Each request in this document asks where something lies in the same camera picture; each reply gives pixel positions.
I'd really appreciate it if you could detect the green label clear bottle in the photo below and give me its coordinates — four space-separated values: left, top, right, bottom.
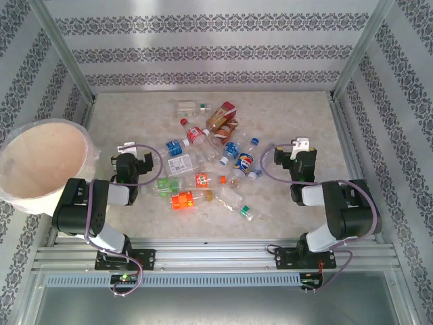
141 176 187 200

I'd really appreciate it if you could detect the blue cola label bottle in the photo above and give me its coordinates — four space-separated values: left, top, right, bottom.
228 152 255 190

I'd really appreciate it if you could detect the large orange label tea bottle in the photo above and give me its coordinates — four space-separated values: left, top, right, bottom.
170 189 214 211

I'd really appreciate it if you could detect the brown coffee bottle cream cap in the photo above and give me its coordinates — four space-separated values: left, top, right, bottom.
210 116 240 144

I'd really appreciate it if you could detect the clear unlabelled bottle green cap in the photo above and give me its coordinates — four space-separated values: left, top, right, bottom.
213 185 257 223

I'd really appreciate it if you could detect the white lined waste bin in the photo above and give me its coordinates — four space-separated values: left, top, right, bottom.
0 116 99 218

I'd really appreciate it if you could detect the clear flat bottle white label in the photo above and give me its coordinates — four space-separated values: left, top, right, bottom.
166 153 208 177

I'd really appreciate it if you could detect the red label bottle red cap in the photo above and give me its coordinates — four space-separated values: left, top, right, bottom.
179 117 204 143

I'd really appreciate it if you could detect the orange label bottle orange cap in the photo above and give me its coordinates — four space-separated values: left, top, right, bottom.
184 171 228 190

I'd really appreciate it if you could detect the clear white-label bottle green cap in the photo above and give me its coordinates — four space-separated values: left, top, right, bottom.
168 97 212 118

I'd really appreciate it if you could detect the red tan label tea bottle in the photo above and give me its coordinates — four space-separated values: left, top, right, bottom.
204 100 237 132

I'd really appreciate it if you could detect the grey metal panel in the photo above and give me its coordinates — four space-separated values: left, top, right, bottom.
32 286 403 325

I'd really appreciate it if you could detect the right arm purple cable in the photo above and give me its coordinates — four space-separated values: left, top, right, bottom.
260 142 380 292

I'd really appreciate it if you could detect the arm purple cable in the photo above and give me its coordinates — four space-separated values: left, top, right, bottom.
83 143 164 298
260 142 380 292

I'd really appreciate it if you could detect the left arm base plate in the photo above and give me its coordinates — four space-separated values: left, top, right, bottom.
93 248 158 272

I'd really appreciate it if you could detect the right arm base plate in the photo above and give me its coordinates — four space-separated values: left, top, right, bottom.
273 245 338 271

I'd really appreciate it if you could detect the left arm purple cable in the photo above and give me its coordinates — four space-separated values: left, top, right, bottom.
83 143 164 298

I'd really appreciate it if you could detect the aluminium mounting rail beam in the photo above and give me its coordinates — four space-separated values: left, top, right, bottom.
32 236 397 272

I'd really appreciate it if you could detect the aluminium frame post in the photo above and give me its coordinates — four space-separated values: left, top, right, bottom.
28 0 99 104
329 0 396 102

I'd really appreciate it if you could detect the grey slotted cable duct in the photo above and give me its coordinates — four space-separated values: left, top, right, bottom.
43 272 302 288

